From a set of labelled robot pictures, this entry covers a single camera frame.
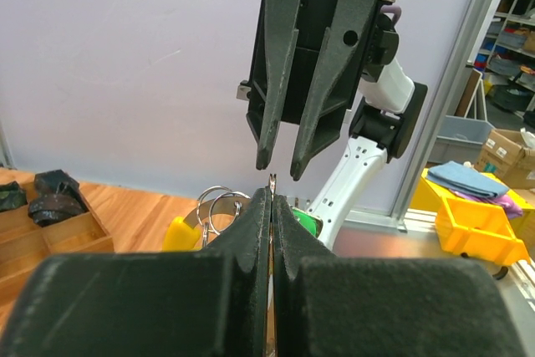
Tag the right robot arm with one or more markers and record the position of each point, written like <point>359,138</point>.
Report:
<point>380,123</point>

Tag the grey plastic crate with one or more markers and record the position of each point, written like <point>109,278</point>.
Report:
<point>459,139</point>

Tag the rolled dark tie lower right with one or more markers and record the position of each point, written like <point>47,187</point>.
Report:
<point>59,198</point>

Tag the cardboard box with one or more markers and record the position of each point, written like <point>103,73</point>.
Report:
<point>508,157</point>

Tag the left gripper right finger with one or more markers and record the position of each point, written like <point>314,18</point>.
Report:
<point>327,305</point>

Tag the rolled dark tie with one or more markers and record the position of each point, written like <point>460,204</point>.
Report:
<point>59,198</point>
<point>12,196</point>

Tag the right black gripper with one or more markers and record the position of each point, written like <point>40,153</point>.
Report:
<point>307,61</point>

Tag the wooden compartment tray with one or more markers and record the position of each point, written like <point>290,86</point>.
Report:
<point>24,245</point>

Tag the folded blue cloth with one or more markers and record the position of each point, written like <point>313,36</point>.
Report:
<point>463,179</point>

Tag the yellow plastic storage bin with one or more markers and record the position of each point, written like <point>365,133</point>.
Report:
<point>478,229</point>

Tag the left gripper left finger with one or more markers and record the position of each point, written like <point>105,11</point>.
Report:
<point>212,302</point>

